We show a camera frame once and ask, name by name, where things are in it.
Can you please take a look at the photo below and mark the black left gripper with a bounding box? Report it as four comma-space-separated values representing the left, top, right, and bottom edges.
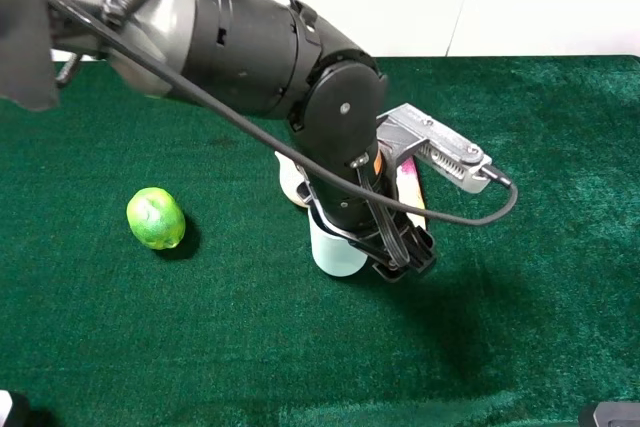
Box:
297, 140, 435, 281

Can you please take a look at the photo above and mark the white plastic cup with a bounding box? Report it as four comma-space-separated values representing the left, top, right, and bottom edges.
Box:
308, 209, 368, 278

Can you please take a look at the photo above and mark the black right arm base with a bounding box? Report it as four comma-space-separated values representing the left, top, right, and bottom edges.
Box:
578, 401, 640, 427

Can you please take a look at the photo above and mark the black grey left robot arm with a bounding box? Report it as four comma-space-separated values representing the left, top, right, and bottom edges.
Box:
1, 0, 436, 282

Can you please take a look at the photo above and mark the beige garlic bulb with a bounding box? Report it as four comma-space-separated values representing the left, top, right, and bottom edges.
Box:
274, 152, 309, 208

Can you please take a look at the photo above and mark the green felt table mat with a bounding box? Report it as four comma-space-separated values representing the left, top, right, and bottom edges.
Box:
1, 57, 639, 426

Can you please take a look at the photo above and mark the green lime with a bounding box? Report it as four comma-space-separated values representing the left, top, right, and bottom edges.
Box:
126, 187, 186, 250

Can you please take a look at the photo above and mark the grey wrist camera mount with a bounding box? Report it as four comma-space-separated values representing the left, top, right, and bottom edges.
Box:
377, 103, 511, 194

